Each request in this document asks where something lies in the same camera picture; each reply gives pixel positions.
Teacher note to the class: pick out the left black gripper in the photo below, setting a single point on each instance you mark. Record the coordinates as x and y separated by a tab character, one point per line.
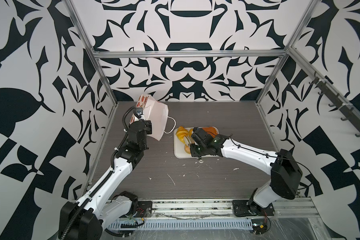
146	126

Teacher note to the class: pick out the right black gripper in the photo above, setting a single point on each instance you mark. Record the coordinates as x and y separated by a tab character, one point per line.
192	150

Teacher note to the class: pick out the yellow striped fake bread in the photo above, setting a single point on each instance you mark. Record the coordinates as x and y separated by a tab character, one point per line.
191	131

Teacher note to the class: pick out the yellow fake croissant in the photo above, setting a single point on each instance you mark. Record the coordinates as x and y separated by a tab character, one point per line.
182	133

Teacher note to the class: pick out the red white paper bag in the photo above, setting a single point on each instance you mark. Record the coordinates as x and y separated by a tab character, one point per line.
157	113

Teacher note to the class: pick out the orange ring fake bread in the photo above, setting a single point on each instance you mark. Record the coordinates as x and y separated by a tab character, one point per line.
187	149

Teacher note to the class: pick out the orange fake croissant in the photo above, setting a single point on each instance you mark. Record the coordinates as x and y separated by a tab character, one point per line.
211	131

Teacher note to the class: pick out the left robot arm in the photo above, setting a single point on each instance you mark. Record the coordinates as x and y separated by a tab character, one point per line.
91	214

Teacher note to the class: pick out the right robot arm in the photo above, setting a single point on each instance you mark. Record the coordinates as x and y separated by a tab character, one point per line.
285	173

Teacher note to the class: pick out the white plastic tray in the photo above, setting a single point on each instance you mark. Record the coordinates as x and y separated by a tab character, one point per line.
179	147

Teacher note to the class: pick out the small circuit board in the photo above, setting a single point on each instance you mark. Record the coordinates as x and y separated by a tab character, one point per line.
261	226

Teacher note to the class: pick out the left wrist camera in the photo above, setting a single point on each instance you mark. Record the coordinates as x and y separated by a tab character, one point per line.
138	112

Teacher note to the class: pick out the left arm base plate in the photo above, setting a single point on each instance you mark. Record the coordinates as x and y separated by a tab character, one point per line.
140	209

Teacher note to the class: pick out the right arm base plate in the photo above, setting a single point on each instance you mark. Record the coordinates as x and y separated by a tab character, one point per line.
241	208

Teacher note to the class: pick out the white slotted cable duct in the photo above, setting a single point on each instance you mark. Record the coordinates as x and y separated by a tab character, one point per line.
194	224

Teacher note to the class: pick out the aluminium cage frame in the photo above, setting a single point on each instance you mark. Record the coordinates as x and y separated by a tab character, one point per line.
212	61

